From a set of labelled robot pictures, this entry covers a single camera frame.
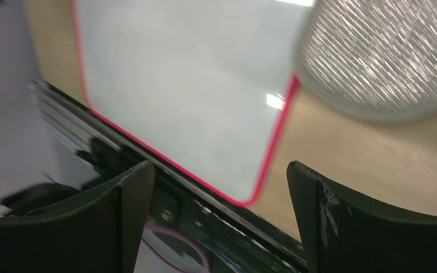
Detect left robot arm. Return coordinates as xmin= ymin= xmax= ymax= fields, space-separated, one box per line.
xmin=0 ymin=137 xmax=144 ymax=217

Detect white board with pink rim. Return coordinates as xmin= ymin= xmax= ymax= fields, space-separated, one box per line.
xmin=71 ymin=1 xmax=315 ymax=206

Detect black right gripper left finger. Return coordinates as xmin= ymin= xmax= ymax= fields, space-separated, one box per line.
xmin=0 ymin=161 xmax=155 ymax=272

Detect aluminium frame rails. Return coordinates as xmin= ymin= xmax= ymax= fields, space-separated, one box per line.
xmin=29 ymin=80 xmax=133 ymax=169

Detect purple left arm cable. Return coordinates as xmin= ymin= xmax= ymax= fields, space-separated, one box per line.
xmin=141 ymin=225 xmax=212 ymax=273

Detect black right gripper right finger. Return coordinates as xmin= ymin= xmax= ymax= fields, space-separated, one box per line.
xmin=286 ymin=161 xmax=437 ymax=272

